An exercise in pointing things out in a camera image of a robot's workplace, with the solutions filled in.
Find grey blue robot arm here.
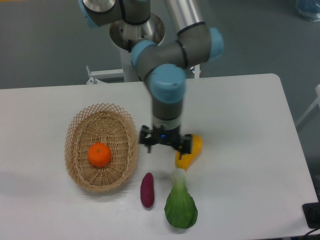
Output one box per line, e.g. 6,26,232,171
78,0,224,155

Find yellow mango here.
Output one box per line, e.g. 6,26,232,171
175,134,203,171

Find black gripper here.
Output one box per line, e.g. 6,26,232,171
138,125,192,160

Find blue bag in corner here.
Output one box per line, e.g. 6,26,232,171
295,0,320,22

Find black device at table edge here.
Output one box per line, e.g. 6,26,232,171
302,202,320,229

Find purple sweet potato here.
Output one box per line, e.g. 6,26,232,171
140,172,155,209

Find orange fruit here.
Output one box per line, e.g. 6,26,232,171
87,142,112,168

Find white frame at right edge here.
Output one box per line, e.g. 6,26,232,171
295,84,320,132

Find green bok choy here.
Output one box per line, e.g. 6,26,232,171
164,168,198,229

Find woven wicker basket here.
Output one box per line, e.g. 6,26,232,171
64,103,138,193

